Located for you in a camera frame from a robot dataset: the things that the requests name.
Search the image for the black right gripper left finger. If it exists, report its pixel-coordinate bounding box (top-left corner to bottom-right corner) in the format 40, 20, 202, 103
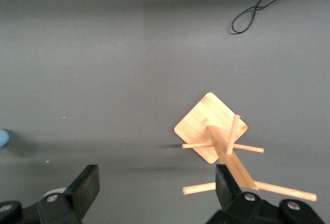
37, 164, 100, 224

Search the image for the thin black table cable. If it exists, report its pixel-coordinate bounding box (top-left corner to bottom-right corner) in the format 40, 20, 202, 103
230, 0, 318, 35

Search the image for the light blue cup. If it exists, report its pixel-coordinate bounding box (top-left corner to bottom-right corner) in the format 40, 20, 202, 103
0, 128, 11, 148

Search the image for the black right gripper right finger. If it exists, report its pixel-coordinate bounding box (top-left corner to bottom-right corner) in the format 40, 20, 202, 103
206, 164, 264, 224

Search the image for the wooden mug tree stand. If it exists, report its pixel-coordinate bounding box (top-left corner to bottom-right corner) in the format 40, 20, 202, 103
173, 92, 317, 202

